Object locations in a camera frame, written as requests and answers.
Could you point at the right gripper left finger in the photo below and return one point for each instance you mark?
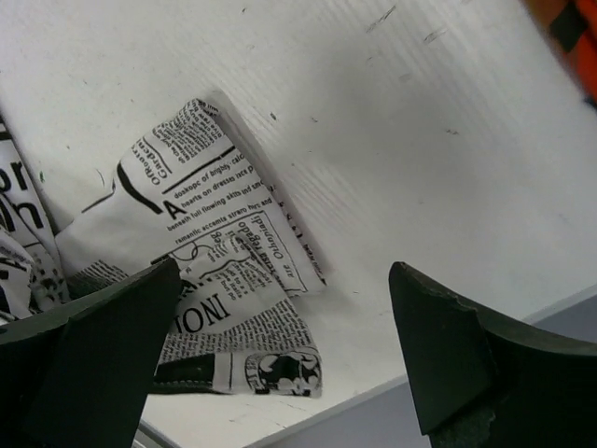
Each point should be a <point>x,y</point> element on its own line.
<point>78,375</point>

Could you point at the newspaper print trousers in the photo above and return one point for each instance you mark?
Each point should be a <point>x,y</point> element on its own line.
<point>184,191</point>

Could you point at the orange camouflage folded trousers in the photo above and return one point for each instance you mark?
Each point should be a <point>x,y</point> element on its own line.
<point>571,30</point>

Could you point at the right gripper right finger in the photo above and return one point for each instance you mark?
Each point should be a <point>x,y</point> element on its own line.
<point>479,378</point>

